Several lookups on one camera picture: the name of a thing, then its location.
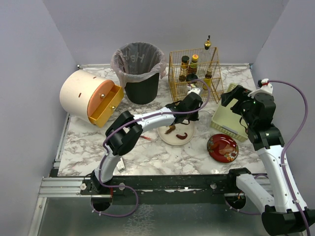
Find green sauce bottle yellow cap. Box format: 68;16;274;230
188;54;199;75

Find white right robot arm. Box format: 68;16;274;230
221;79;315;236

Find small yellow label bottle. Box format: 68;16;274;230
202;66;213;90

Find cream cylindrical drawer box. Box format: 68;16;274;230
60;70;115;122

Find pink plastic bin liner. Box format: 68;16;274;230
111;42;167;87

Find brown shrimp piece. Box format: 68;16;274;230
165;125;176;135

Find white rectangular device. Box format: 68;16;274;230
117;157;126;172

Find red pen tube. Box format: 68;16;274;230
140;135;156;142

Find amber spice jar grey lid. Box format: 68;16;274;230
179;56;189;82

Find gold wire rack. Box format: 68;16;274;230
168;47;223;103

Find black lid glass jar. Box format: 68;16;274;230
186;73;198;85

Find black trash bin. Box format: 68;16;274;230
124;73;161;105

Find red floral small plate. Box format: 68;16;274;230
207;134;239;164

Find clear drinking glass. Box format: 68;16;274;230
196;111;212;133

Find pale green perforated basket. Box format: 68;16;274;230
210;83;249;143

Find meat scraps on red plate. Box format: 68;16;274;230
210;142;235;155

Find dark red sausage piece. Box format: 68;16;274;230
176;133;188;140

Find orange yellow drawer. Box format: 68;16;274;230
89;85;124;127

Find black mounting rail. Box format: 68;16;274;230
80;168;250;205

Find clear oil bottle gold cap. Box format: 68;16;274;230
195;35;213;79

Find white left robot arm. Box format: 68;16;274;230
91;86;203;192

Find cream round plate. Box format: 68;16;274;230
157;122;195;146

